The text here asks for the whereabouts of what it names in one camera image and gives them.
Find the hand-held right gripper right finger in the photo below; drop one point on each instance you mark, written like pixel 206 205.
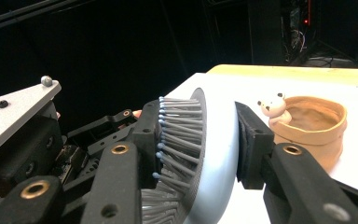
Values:
pixel 295 186

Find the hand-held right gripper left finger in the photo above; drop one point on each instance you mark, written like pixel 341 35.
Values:
pixel 118 180

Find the light blue hairbrush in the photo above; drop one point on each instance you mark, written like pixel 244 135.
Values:
pixel 220 149

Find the wooden table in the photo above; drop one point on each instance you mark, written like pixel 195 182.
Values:
pixel 292 73

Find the black metal bar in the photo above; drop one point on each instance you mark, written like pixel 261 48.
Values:
pixel 28 14

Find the dark computer tower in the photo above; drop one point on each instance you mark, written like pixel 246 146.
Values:
pixel 307 31

